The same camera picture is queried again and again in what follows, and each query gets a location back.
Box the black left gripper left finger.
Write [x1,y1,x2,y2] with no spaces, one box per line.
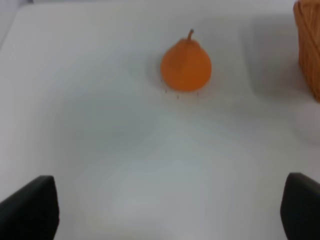
[0,175,60,240]

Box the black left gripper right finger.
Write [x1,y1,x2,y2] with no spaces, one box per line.
[280,172,320,240]

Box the orange fruit with stem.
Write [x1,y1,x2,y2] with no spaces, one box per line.
[160,29,212,92]

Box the orange woven wicker basket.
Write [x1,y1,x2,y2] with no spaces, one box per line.
[293,0,320,102]

